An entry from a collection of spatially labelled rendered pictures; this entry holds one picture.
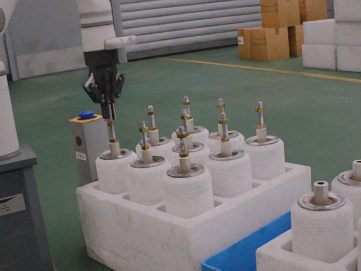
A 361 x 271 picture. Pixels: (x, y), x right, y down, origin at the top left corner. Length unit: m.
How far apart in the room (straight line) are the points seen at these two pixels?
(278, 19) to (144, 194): 3.96
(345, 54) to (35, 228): 3.08
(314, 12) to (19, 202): 4.37
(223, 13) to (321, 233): 6.16
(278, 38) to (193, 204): 3.99
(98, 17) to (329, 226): 0.64
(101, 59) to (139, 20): 5.26
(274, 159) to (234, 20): 5.85
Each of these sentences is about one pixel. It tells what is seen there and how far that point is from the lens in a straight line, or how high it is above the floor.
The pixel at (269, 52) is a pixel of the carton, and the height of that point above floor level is 0.09.
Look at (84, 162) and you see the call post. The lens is 1.33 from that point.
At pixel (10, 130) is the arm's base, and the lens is 1.10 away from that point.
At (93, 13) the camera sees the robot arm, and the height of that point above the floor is 0.57.
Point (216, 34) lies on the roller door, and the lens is 6.80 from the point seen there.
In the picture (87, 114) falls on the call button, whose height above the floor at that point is 0.33.
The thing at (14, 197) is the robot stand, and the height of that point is 0.22.
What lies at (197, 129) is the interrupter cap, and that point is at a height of 0.25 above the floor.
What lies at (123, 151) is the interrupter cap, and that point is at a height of 0.25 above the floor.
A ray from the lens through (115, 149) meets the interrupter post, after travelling 1.16.
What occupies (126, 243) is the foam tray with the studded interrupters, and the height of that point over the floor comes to 0.09.
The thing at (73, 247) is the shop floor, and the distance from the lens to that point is 1.36.
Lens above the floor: 0.56
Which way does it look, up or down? 14 degrees down
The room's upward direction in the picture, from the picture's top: 7 degrees counter-clockwise
